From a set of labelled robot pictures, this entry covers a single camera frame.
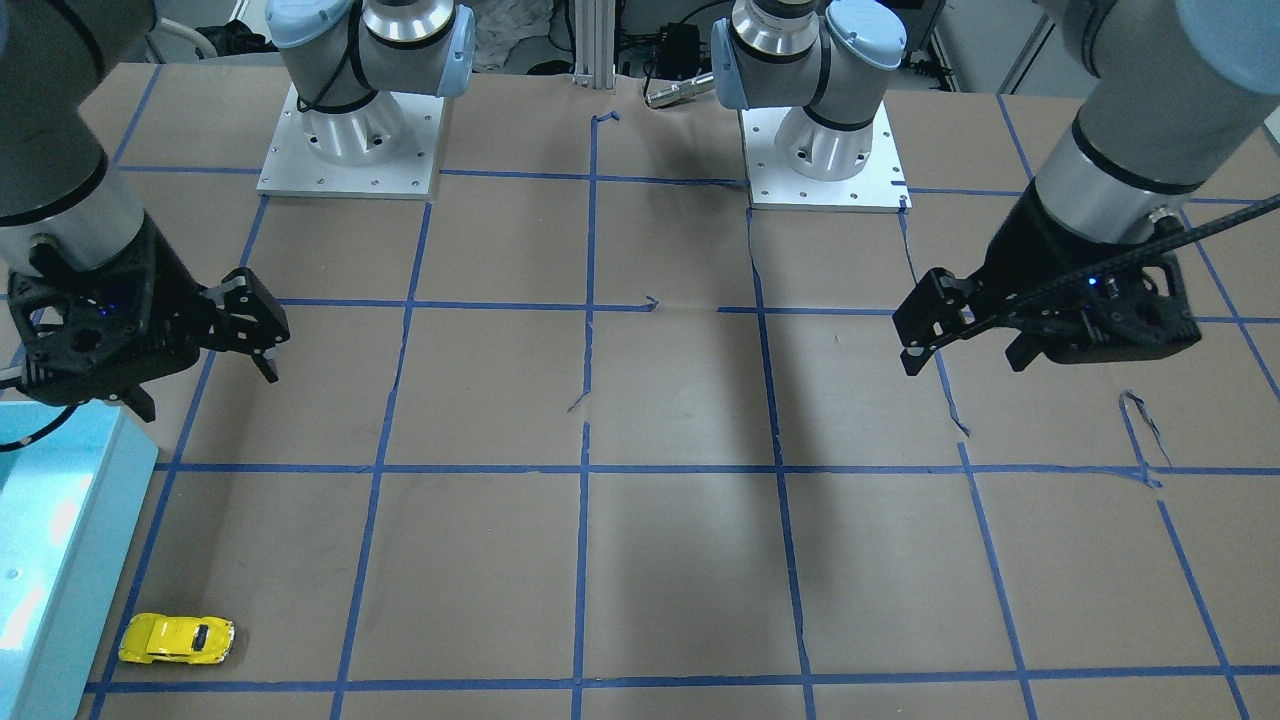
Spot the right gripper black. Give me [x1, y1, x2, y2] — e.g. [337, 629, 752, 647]
[8, 217, 291, 423]

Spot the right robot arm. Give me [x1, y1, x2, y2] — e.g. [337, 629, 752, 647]
[1, 1, 476, 421]

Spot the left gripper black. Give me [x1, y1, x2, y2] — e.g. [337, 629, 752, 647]
[892, 184, 1202, 377]

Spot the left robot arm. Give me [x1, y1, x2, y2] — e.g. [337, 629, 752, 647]
[710, 1, 1277, 375]

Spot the yellow beetle toy car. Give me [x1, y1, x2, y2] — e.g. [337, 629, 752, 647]
[116, 612, 236, 665]

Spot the aluminium frame post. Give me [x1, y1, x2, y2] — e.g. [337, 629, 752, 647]
[567, 1, 617, 94]

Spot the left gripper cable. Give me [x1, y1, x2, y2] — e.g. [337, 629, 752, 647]
[900, 190, 1280, 351]

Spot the teal plastic bin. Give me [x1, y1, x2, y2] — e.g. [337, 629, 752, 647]
[1, 402, 157, 719]

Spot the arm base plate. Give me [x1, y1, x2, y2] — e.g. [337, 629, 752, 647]
[256, 87, 448, 200]
[739, 104, 913, 213]

